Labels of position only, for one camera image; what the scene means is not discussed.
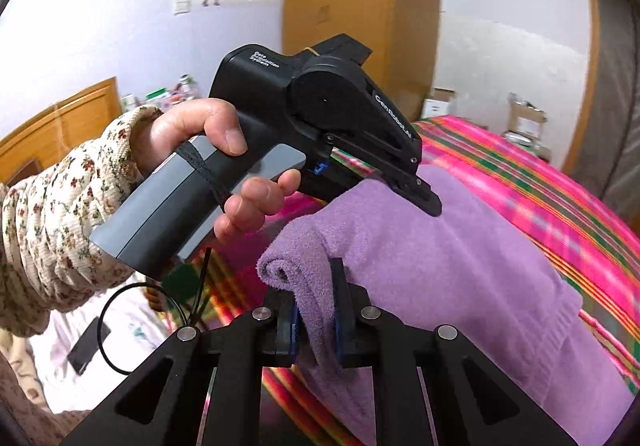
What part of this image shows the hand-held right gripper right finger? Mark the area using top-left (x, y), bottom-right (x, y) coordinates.
top-left (329, 258), bottom-right (576, 446)

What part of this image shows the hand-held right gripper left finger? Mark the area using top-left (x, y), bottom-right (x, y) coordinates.
top-left (60, 288), bottom-right (301, 446)

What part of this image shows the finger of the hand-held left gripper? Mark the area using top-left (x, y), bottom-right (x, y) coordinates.
top-left (325, 78), bottom-right (443, 217)

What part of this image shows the purple fleece garment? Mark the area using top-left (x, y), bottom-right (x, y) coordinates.
top-left (260, 165), bottom-right (626, 446)

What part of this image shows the person's left forearm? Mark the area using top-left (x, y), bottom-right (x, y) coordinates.
top-left (0, 104), bottom-right (163, 342)

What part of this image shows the person's left hand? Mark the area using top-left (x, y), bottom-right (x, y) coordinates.
top-left (131, 98), bottom-right (302, 245)

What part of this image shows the white box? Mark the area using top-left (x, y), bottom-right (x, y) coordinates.
top-left (424, 88), bottom-right (456, 119)

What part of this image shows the pile of small packets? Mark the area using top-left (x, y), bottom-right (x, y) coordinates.
top-left (120, 74), bottom-right (201, 109)

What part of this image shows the pink green plaid blanket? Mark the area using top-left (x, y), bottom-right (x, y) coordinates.
top-left (145, 115), bottom-right (640, 446)

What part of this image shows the wooden wardrobe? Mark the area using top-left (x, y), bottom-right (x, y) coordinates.
top-left (282, 0), bottom-right (443, 121)

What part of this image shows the open cardboard box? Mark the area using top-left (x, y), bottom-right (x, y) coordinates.
top-left (505, 93), bottom-right (548, 147)

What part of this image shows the white bedding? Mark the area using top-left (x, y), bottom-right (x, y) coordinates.
top-left (25, 271), bottom-right (186, 427)

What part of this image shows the wooden headboard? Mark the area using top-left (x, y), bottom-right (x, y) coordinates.
top-left (0, 78), bottom-right (123, 187)

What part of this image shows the black phone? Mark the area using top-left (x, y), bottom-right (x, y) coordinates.
top-left (67, 317), bottom-right (111, 374)

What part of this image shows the grey fabric zip wardrobe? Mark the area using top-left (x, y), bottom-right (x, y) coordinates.
top-left (570, 0), bottom-right (640, 211)

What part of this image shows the black cable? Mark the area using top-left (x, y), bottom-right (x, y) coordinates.
top-left (97, 246), bottom-right (213, 377)

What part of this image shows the wooden door frame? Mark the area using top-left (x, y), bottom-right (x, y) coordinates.
top-left (562, 0), bottom-right (601, 177)

